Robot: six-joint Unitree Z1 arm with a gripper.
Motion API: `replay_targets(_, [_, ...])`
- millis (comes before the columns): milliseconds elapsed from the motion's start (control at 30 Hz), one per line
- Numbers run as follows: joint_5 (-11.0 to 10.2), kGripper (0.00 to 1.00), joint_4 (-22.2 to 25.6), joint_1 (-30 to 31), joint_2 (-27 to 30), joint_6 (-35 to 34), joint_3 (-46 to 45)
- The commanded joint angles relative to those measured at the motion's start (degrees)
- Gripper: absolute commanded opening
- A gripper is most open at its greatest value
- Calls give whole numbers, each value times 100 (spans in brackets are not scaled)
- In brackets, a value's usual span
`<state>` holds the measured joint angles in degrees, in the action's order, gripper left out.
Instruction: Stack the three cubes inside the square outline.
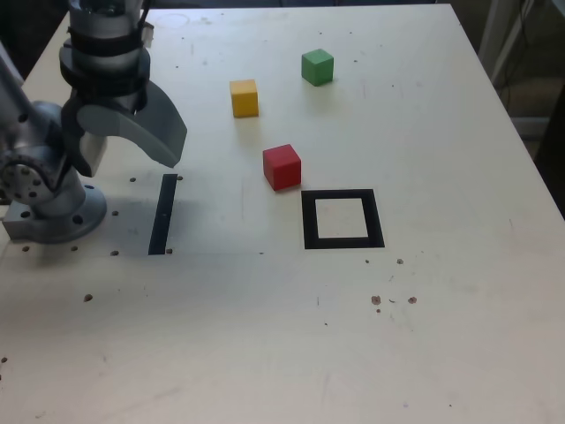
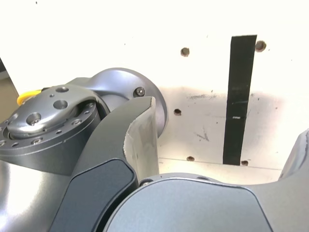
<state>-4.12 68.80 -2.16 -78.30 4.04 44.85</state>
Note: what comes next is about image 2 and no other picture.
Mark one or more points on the yellow plastic loop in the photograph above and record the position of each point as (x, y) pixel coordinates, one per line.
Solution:
(24, 97)

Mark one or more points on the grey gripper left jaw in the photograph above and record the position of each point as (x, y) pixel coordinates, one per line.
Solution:
(108, 157)

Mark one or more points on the black tape strip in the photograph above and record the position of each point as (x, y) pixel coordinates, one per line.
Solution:
(237, 96)

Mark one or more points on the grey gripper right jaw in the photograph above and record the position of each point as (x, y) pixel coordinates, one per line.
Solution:
(193, 207)

